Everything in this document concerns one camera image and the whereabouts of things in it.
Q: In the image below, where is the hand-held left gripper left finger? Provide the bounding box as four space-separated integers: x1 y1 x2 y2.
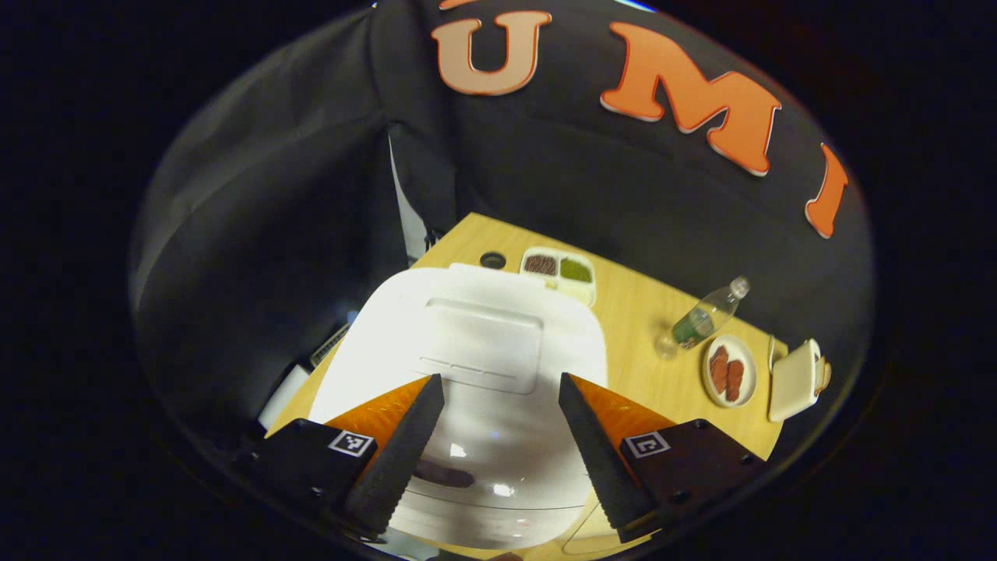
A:
234 374 446 538

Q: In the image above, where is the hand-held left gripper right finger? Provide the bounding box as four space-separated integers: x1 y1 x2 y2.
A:
558 372 768 544

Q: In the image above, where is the white rice cooker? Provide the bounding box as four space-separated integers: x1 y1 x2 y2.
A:
308 263 610 550

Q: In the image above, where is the white tube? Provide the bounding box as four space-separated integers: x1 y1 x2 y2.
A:
257 362 312 429

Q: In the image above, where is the clear plastic water bottle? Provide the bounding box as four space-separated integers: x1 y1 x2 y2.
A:
654 277 750 359

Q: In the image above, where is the white round plate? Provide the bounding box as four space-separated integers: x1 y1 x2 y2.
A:
703 335 756 408

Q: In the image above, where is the white divided condiment dish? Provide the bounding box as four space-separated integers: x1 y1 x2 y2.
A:
520 247 597 306

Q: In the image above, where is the white toaster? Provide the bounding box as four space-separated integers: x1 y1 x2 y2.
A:
767 339 823 423

